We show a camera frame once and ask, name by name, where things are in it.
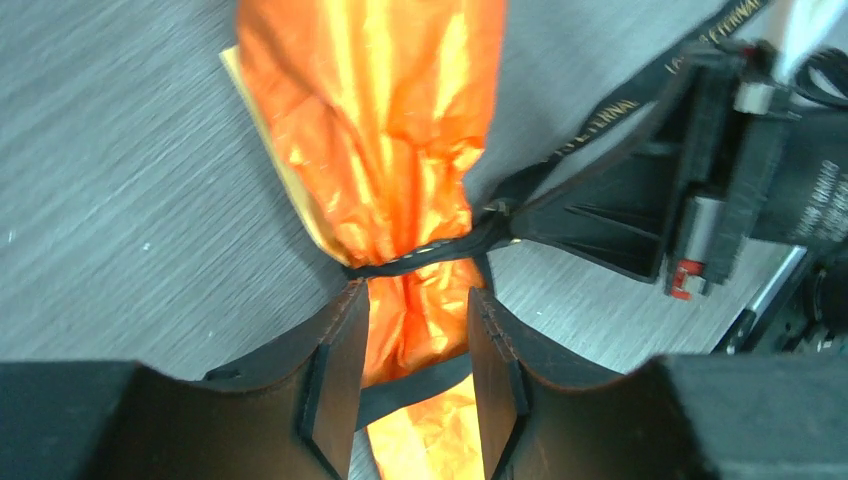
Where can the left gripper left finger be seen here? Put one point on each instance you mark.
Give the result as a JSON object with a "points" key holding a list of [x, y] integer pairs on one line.
{"points": [[287, 410]]}

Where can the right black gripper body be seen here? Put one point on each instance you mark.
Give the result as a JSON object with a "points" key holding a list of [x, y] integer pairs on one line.
{"points": [[762, 159]]}

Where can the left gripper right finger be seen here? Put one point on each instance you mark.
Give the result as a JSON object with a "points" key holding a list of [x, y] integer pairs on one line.
{"points": [[546, 412]]}

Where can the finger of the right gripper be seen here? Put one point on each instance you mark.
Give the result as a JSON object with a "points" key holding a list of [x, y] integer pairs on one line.
{"points": [[617, 211]]}

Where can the black ribbon gold lettering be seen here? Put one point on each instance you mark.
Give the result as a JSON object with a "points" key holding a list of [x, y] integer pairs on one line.
{"points": [[490, 232]]}

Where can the orange flower bouquet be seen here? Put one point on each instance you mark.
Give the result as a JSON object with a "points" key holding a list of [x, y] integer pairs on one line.
{"points": [[372, 113]]}

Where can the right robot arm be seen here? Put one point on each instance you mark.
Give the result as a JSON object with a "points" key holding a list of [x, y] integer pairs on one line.
{"points": [[788, 308]]}

